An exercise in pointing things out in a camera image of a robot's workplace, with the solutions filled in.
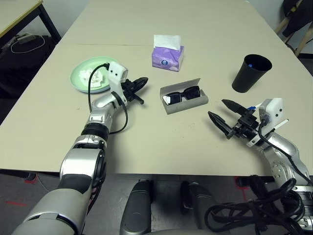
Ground grey robot right leg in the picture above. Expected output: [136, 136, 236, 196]
[180, 181, 221, 230]

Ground black cable bundle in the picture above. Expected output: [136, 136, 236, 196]
[204, 175, 306, 235]

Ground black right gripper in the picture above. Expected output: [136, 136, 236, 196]
[207, 98, 259, 141]

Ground black plastic cup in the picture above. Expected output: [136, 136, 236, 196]
[231, 54, 272, 94]

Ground grey robot left leg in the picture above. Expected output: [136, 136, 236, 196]
[119, 181, 154, 233]

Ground grey power adapter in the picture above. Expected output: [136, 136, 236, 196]
[16, 33, 35, 44]

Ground grey robot leg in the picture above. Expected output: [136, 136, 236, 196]
[119, 181, 154, 233]
[180, 181, 221, 230]

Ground grey glasses case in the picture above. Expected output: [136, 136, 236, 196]
[160, 78, 209, 115]

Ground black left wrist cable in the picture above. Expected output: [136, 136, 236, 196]
[87, 63, 129, 135]

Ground wooden stool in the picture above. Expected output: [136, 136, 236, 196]
[273, 17, 313, 57]

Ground white tissue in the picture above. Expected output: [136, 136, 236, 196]
[78, 69, 105, 88]

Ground white cable loop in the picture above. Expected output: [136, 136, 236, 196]
[10, 34, 45, 54]

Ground black sunglasses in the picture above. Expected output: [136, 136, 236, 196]
[162, 85, 201, 105]

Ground yellow-edged side table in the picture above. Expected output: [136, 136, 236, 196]
[0, 0, 62, 44]

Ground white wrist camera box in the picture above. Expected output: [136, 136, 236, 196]
[107, 61, 129, 108]
[246, 97, 283, 147]

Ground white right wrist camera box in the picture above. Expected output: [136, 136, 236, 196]
[246, 97, 283, 147]

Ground white pen black tip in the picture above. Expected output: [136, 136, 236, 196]
[273, 118, 290, 131]

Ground green plastic plate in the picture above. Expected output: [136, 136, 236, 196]
[70, 56, 118, 94]

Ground purple tissue pack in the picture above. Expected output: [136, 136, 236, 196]
[151, 34, 185, 73]

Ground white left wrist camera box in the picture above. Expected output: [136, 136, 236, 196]
[107, 61, 129, 108]

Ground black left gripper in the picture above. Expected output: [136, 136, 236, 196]
[119, 77, 149, 105]

